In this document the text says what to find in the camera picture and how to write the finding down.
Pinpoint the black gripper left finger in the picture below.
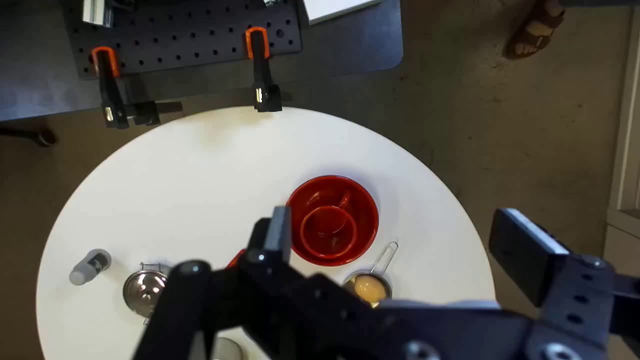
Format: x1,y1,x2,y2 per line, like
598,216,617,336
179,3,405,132
132,204,348,360

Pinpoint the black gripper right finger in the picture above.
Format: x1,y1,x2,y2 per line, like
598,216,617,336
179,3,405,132
487,206,640,360

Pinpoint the beige egg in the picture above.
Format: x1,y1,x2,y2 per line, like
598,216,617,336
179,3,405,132
352,274,390,306

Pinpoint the small silver bowl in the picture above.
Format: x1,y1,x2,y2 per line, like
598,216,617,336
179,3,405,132
120,259,174,320

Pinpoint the small grey bottle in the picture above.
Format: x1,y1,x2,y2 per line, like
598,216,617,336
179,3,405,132
68,248,113,287

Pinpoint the white cabinet panel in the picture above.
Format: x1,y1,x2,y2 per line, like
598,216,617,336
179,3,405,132
602,0,640,268

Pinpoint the red cup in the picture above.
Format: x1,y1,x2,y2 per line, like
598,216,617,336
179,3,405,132
298,192,362,259

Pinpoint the red saucer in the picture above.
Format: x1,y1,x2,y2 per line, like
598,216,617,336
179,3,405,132
286,173,382,268

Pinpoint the black stand foot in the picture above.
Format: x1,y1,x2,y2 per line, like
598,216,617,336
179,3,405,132
0,122,59,149

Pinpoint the foot in brown sandal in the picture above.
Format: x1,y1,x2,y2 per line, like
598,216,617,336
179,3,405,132
501,0,568,61

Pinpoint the black perforated board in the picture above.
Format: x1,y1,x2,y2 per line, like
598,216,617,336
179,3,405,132
66,0,305,77

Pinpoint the grey side table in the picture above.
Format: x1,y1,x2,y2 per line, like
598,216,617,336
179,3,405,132
0,0,405,123

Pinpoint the aluminium profile bar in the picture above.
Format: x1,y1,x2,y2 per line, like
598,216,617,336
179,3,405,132
79,0,116,29

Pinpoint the white paper sheet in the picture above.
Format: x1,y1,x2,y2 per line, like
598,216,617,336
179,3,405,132
300,0,386,28

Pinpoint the black clamp orange handle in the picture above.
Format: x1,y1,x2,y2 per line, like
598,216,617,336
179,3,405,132
87,44,183,129
242,24,284,113

